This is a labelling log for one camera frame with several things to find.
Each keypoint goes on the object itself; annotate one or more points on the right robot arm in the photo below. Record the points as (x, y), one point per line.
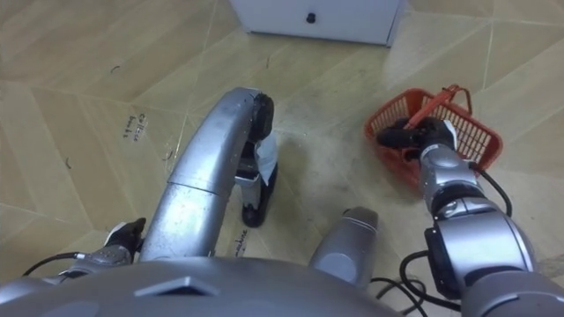
(480, 246)

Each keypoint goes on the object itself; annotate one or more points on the red plastic basket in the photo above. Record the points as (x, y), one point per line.
(478, 138)

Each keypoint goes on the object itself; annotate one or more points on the white cabinet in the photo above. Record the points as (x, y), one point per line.
(343, 19)

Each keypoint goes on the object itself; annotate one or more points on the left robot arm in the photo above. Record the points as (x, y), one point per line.
(99, 260)

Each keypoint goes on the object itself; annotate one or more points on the robot legs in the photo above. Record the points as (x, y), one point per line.
(194, 176)

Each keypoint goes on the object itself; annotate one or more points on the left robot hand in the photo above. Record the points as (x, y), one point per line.
(128, 235)

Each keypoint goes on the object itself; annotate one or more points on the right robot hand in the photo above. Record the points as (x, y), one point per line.
(434, 134)

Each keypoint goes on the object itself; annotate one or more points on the robot body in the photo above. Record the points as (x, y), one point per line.
(176, 295)

